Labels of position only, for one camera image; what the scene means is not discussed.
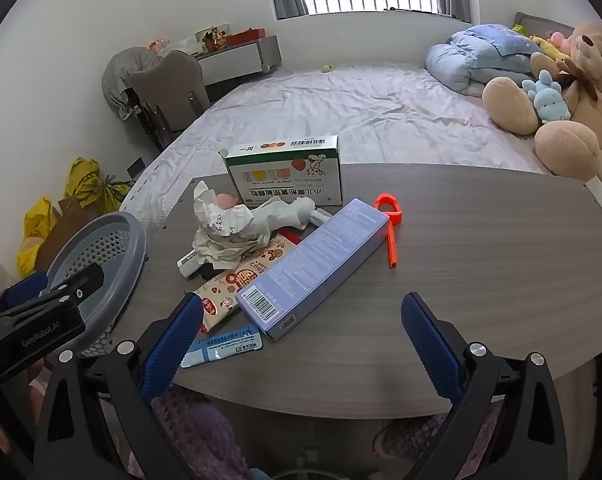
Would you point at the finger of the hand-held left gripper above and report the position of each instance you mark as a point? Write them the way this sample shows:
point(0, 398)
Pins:
point(83, 282)
point(26, 287)

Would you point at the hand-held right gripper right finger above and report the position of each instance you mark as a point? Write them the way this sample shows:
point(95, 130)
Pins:
point(431, 345)

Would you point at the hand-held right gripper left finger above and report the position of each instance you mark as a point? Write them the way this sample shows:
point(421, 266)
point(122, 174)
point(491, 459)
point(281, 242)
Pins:
point(173, 345)

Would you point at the grey perforated plastic basket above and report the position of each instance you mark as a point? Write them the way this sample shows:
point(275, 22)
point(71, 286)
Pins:
point(111, 240)

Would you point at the beige and red snack packet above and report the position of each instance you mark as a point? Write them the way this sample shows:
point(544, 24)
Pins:
point(226, 290)

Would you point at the orange plastic tool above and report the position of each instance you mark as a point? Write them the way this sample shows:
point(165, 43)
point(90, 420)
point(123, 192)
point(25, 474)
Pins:
point(392, 250)

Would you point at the white paper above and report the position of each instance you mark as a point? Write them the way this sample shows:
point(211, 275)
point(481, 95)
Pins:
point(216, 230)

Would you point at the long light blue box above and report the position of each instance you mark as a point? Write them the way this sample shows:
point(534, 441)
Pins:
point(311, 270)

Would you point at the person's left forearm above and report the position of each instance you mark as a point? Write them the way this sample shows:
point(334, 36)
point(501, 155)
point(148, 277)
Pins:
point(38, 380)

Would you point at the blue sachet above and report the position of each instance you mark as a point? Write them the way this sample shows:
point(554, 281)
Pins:
point(221, 350)

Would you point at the brown cardboard box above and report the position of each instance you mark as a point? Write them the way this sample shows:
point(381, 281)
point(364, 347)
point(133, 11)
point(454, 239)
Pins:
point(61, 230)

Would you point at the small white box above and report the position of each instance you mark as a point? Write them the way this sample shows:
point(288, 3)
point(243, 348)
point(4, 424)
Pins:
point(187, 262)

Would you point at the person's right leg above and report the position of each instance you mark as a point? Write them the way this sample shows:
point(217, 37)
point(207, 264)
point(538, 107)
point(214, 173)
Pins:
point(416, 435)

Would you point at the person's leg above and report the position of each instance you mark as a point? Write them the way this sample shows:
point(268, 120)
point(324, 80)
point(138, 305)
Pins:
point(201, 435)
point(416, 435)

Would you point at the yellow bag with ribbon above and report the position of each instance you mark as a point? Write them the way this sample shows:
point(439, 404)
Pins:
point(113, 195)

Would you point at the person's left leg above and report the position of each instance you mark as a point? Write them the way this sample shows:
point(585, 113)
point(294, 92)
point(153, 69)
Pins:
point(201, 435)

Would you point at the pink pig toy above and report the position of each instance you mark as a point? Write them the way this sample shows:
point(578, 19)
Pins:
point(227, 200)

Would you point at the white cloth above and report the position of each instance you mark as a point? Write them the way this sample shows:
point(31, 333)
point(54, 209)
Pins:
point(281, 212)

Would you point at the green and white medicine box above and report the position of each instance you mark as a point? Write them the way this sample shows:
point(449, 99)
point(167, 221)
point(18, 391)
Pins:
point(281, 175)

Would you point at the grey checked clothing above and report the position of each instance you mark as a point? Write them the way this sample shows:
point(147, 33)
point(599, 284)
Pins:
point(121, 70)

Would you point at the beige chair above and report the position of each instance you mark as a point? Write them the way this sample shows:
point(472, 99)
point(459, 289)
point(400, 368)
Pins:
point(171, 80)

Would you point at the bed with checked sheet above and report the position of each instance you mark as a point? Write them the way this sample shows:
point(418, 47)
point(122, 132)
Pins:
point(356, 105)

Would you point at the white and grey desk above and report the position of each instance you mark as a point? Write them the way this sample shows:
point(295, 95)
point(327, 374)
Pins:
point(231, 57)

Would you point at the blue plush bunny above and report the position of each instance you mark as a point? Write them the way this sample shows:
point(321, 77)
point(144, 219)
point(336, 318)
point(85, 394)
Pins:
point(548, 102)

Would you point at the light blue quilt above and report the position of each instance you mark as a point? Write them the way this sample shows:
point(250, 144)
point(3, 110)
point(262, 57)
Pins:
point(456, 67)

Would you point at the orange figurine set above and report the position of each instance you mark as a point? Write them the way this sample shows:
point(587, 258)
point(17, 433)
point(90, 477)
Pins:
point(213, 36)

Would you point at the large beige teddy bear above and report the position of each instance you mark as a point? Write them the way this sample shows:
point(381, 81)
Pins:
point(596, 105)

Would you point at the red flat box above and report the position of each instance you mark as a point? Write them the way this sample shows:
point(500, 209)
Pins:
point(246, 35)

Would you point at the light blue patterned pillow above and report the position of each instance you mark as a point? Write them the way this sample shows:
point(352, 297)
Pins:
point(501, 40)

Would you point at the yellow plush toy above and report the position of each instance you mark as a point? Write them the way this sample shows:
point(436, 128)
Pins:
point(548, 51)

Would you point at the pink plush toy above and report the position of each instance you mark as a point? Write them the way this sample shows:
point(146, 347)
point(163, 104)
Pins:
point(558, 39)

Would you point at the grey headboard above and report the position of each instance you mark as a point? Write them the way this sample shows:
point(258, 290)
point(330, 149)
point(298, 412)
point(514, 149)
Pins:
point(541, 22)

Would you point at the dark wall socket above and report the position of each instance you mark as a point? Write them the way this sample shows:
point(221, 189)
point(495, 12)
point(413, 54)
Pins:
point(135, 167)

